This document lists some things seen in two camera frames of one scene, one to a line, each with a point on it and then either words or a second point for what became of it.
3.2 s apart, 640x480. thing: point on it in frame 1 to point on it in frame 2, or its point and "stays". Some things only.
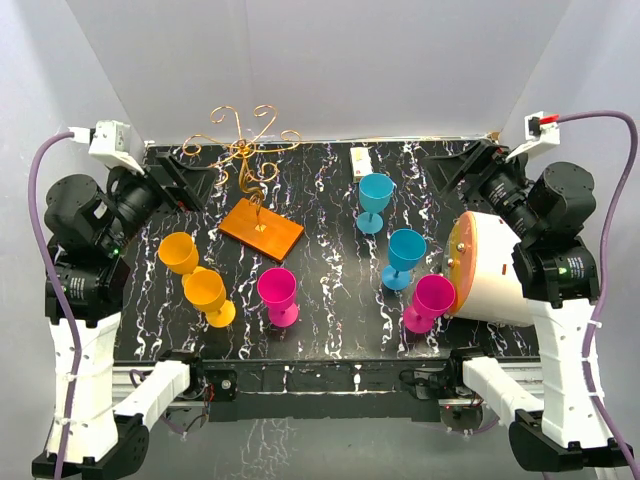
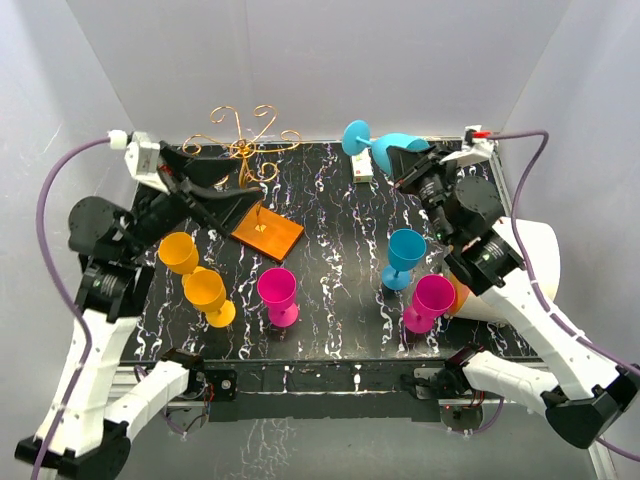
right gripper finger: [460, 169] to [403, 159]
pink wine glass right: [432, 297] stays
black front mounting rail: [325, 390] stays
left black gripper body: [137, 199] to [161, 214]
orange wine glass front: [206, 292] stays
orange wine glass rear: [178, 252] stays
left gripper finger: [180, 196] to [226, 208]
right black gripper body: [507, 199] to [431, 181]
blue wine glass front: [406, 248] stays
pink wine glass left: [277, 288] stays
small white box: [361, 161] stays
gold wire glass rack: [273, 235] stays
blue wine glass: [375, 192] to [357, 139]
